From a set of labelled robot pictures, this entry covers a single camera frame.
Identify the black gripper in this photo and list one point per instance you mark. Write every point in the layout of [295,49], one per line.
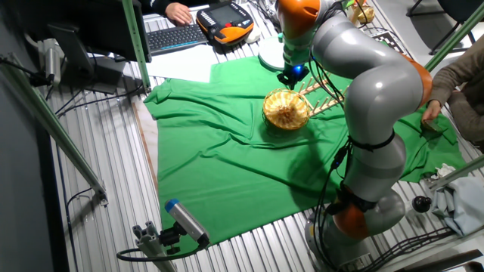
[293,78]

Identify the orange wicker basket dish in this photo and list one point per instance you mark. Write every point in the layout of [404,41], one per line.
[286,109]

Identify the silver orange robot arm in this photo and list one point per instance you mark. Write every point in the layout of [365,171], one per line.
[378,87]

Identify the brown sleeved forearm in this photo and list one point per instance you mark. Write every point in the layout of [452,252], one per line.
[457,72]

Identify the wooden dish rack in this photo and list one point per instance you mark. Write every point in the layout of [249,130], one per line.
[328,105]

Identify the hand with black sleeve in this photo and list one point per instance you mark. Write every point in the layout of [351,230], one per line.
[179,13]

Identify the hand with brown sleeve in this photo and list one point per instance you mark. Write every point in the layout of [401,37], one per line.
[432,111]

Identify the white round plate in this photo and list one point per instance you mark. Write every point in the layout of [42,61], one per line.
[270,53]

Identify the white computer mouse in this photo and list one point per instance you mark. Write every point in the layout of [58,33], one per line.
[252,36]

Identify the green cloth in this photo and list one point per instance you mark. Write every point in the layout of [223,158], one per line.
[227,151]

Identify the orange black teach pendant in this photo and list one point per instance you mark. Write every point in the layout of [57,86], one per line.
[227,19]

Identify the clear bag with yellow items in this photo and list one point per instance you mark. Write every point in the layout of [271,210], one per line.
[365,14]

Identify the black white checkerboard marker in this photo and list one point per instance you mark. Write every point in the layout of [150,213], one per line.
[389,41]

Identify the white paper sheet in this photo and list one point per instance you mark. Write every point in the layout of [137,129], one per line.
[181,64]

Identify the black computer keyboard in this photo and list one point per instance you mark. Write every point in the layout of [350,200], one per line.
[175,38]

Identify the white crumpled tissue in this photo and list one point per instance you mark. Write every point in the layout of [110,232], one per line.
[444,170]

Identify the black round knob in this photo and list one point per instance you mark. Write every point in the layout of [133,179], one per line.
[421,204]

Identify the brown clothed person torso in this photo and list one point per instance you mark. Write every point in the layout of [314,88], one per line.
[470,113]

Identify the black office chair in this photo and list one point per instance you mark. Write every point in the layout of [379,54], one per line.
[461,7]

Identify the black computer monitor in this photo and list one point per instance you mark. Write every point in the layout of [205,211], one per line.
[94,22]

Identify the grey crumpled cloth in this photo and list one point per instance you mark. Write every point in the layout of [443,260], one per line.
[465,204]

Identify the black monitor stand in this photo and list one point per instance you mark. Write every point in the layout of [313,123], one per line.
[72,49]

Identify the green aluminium frame bar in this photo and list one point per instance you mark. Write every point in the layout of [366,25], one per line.
[459,172]
[453,41]
[53,124]
[137,45]

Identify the silver camera with blue end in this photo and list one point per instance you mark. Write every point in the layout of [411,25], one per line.
[185,219]

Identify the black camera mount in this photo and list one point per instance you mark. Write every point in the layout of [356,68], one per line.
[170,237]

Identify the grey aluminium profile post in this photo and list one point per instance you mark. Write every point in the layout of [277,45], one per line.
[151,245]

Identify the silver cylindrical camera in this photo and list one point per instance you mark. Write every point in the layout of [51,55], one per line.
[51,60]

